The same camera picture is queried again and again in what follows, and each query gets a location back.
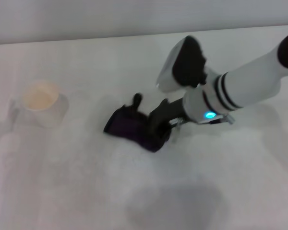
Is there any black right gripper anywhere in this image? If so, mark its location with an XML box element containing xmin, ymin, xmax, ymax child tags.
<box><xmin>147</xmin><ymin>98</ymin><xmax>186</xmax><ymax>142</ymax></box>

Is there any dark purple rag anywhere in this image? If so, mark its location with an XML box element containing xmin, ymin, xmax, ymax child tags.
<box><xmin>103</xmin><ymin>92</ymin><xmax>171</xmax><ymax>153</ymax></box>

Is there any white paper cup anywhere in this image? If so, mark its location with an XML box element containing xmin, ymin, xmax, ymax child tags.
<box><xmin>22</xmin><ymin>81</ymin><xmax>69</xmax><ymax>128</ymax></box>

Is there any grey cable with metal plug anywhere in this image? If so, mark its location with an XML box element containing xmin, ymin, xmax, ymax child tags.
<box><xmin>168</xmin><ymin>114</ymin><xmax>235</xmax><ymax>145</ymax></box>

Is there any black white wrist camera housing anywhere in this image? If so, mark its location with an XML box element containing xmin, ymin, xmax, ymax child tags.
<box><xmin>156</xmin><ymin>35</ymin><xmax>210</xmax><ymax>93</ymax></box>

